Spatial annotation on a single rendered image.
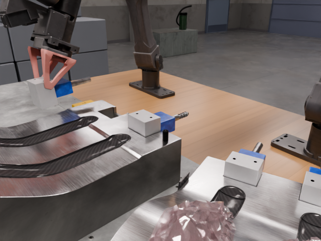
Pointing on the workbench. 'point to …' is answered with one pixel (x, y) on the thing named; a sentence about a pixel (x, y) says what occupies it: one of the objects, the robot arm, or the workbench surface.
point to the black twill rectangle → (183, 180)
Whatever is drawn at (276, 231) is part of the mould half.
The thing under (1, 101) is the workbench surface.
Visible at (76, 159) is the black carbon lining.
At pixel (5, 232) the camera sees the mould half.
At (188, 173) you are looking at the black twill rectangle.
